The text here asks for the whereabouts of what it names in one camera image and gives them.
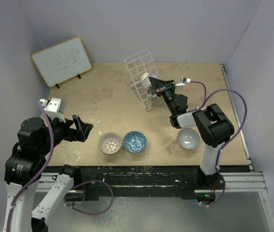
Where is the grey bowl red rim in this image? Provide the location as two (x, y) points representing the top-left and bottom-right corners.
(177, 128), (200, 150)

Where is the aluminium side rail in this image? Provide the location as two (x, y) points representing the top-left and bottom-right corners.
(220, 63), (255, 173)

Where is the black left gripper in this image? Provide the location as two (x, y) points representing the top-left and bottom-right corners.
(38, 113), (92, 154)

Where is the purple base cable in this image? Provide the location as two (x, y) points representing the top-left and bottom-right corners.
(63, 180), (114, 215)
(196, 169), (227, 207)

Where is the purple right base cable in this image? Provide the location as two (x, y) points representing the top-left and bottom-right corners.
(196, 169), (227, 207)

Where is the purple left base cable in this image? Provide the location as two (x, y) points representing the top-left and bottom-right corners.
(63, 180), (114, 215)

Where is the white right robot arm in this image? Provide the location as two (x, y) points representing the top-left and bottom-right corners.
(149, 76), (235, 189)

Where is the purple striped bowl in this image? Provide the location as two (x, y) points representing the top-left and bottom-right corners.
(140, 72), (159, 90)

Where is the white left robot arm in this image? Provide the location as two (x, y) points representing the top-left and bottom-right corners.
(3, 115), (93, 232)

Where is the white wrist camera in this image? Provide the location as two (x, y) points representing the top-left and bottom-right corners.
(39, 98), (66, 122)
(175, 76), (191, 87)

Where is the green leaf pattern bowl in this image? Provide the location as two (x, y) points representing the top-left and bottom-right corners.
(146, 89), (156, 99)

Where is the black table front rail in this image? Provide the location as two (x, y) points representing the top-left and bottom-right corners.
(44, 165), (251, 201)

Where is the maroon lattice pattern bowl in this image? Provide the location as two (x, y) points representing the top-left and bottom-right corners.
(98, 132), (122, 155)

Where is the white wire dish rack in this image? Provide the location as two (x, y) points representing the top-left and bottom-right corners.
(124, 49), (163, 111)

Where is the yellow framed whiteboard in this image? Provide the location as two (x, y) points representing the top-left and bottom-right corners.
(31, 37), (92, 88)

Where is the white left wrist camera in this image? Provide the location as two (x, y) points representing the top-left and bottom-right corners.
(39, 98), (66, 122)

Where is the blue floral pattern bowl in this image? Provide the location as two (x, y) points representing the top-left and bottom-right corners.
(123, 131), (147, 154)

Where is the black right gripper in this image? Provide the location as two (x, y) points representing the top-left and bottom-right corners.
(149, 77), (177, 114)

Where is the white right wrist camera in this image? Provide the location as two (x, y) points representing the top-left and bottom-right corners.
(175, 76), (191, 87)

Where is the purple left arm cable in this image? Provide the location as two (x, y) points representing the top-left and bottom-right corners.
(5, 101), (55, 232)

